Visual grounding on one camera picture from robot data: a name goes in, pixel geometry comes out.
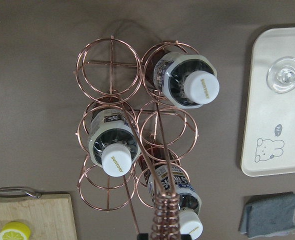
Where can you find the copper wire bottle basket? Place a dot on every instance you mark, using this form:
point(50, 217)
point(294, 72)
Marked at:
point(113, 99)

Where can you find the tea bottle white cap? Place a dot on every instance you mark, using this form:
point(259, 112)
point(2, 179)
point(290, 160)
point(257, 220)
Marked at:
point(188, 81)

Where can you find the white rabbit serving tray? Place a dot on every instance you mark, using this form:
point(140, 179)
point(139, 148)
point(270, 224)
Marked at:
point(269, 134)

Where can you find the bamboo cutting board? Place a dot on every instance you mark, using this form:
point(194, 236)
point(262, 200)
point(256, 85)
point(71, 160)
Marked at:
point(49, 215)

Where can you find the clear wine glass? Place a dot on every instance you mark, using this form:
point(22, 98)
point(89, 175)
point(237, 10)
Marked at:
point(280, 76)

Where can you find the folded grey cloth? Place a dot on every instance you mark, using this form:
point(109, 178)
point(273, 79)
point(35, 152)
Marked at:
point(268, 215)

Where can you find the half lemon slice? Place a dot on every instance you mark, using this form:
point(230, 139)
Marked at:
point(15, 230)

